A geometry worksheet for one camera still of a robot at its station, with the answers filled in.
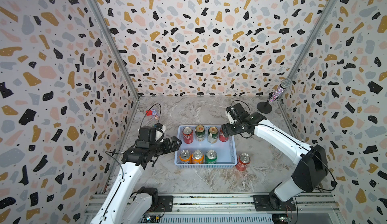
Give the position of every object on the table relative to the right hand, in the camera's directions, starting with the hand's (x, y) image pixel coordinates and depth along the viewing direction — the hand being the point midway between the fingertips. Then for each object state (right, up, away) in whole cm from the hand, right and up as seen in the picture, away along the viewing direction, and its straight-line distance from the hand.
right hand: (228, 129), depth 85 cm
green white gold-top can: (-9, -4, +3) cm, 10 cm away
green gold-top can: (-16, -3, +5) cm, 17 cm away
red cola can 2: (-2, -7, +13) cm, 14 cm away
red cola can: (-23, -4, +3) cm, 24 cm away
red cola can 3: (+7, -15, -7) cm, 17 cm away
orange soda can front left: (-23, -14, -6) cm, 28 cm away
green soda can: (-10, -14, -5) cm, 18 cm away
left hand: (-28, -6, -9) cm, 30 cm away
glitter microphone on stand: (+34, +13, +31) cm, 48 cm away
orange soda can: (-17, -14, -5) cm, 23 cm away
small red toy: (-50, +9, +22) cm, 56 cm away
